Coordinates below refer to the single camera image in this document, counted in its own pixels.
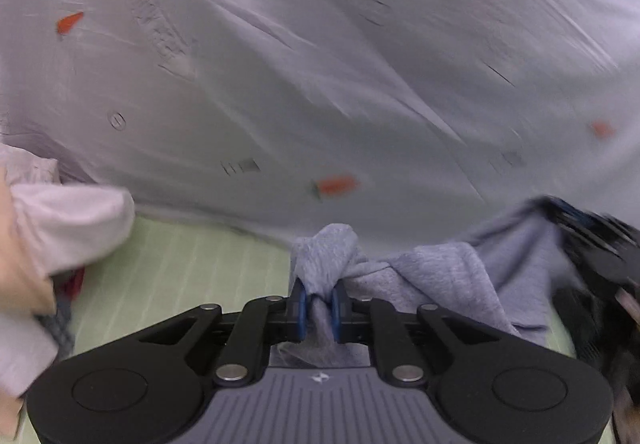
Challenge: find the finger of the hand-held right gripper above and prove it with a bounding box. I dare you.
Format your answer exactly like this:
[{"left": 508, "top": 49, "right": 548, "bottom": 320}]
[{"left": 542, "top": 195, "right": 608, "bottom": 252}]

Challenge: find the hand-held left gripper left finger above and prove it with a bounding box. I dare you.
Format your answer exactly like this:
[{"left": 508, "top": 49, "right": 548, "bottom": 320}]
[{"left": 136, "top": 280, "right": 307, "bottom": 385}]

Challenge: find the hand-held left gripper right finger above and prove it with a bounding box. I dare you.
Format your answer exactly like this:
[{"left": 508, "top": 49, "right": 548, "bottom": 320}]
[{"left": 330, "top": 285, "right": 507, "bottom": 387}]

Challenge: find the grey shirt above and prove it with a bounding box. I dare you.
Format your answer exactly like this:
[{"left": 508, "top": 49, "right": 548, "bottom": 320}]
[{"left": 272, "top": 196, "right": 585, "bottom": 370}]

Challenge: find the red cloth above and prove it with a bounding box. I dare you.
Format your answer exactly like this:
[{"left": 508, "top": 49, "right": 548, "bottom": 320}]
[{"left": 54, "top": 268, "right": 86, "bottom": 301}]

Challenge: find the carrot print grey blanket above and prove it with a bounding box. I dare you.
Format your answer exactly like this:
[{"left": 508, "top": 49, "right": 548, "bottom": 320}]
[{"left": 0, "top": 0, "right": 640, "bottom": 251}]

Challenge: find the blue-grey knit cloth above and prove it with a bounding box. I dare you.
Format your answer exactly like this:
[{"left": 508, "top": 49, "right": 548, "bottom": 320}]
[{"left": 34, "top": 299, "right": 77, "bottom": 361}]

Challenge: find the peach cloth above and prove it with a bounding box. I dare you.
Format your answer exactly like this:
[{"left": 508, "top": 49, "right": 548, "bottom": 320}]
[{"left": 0, "top": 179, "right": 57, "bottom": 316}]

